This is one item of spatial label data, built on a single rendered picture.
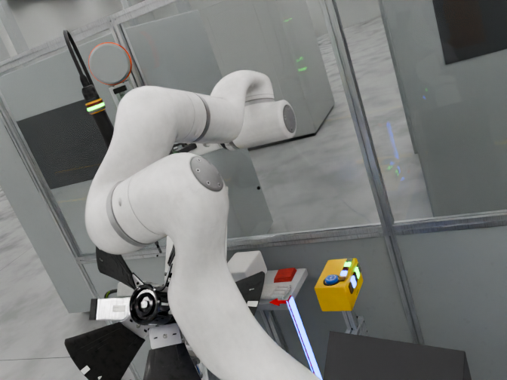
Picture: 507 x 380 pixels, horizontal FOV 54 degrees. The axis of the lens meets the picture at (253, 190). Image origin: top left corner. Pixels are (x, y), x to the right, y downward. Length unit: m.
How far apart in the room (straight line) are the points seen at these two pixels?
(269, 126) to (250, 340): 0.50
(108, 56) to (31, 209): 2.49
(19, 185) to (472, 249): 3.35
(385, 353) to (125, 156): 0.68
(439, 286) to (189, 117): 1.45
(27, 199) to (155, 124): 3.58
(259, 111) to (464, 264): 1.16
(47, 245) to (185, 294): 3.76
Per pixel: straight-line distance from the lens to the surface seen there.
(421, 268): 2.03
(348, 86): 1.78
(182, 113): 0.81
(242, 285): 1.44
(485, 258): 1.98
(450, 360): 1.09
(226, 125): 0.92
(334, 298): 1.56
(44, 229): 4.35
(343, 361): 1.18
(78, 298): 4.57
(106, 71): 2.03
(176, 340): 1.56
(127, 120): 0.76
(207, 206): 0.65
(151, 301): 1.51
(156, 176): 0.66
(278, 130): 1.06
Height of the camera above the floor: 1.88
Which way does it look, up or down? 18 degrees down
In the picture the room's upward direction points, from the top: 20 degrees counter-clockwise
